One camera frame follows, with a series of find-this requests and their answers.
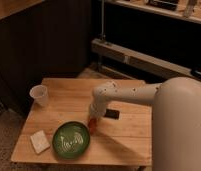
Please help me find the red pepper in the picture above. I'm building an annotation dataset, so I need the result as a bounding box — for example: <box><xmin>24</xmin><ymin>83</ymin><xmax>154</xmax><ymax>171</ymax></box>
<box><xmin>88</xmin><ymin>118</ymin><xmax>97</xmax><ymax>134</ymax></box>

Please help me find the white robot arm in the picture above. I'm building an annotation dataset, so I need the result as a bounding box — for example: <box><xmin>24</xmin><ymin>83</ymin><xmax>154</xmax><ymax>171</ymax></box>
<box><xmin>89</xmin><ymin>77</ymin><xmax>201</xmax><ymax>171</ymax></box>

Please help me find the black rectangular block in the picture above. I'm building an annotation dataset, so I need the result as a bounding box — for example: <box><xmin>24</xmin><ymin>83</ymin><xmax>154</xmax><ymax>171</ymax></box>
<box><xmin>105</xmin><ymin>109</ymin><xmax>120</xmax><ymax>119</ymax></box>

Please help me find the wooden table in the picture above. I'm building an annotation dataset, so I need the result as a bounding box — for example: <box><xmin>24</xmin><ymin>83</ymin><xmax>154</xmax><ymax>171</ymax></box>
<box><xmin>11</xmin><ymin>78</ymin><xmax>152</xmax><ymax>166</ymax></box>

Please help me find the green ceramic plate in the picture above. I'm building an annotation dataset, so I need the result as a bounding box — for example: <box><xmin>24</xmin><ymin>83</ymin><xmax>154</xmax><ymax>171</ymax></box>
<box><xmin>52</xmin><ymin>121</ymin><xmax>90</xmax><ymax>159</ymax></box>

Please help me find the clear plastic cup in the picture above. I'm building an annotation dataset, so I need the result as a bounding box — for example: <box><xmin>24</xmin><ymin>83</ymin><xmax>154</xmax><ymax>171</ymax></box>
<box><xmin>29</xmin><ymin>85</ymin><xmax>48</xmax><ymax>107</ymax></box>

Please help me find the white sponge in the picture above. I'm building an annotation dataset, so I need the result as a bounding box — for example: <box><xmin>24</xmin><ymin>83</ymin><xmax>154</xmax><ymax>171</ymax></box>
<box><xmin>30</xmin><ymin>130</ymin><xmax>50</xmax><ymax>154</ymax></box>

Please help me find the vertical metal pole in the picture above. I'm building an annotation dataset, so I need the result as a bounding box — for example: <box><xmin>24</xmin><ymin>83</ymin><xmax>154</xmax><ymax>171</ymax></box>
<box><xmin>100</xmin><ymin>0</ymin><xmax>105</xmax><ymax>41</ymax></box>

